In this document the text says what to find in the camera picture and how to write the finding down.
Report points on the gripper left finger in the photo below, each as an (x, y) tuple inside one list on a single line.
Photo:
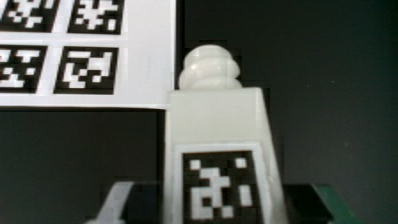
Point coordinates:
[(112, 207)]

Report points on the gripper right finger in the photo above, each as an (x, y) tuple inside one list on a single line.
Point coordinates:
[(337, 209)]

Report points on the white leg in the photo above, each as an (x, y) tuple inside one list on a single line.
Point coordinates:
[(220, 182)]

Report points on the white sheet with markers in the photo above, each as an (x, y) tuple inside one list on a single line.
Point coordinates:
[(87, 52)]

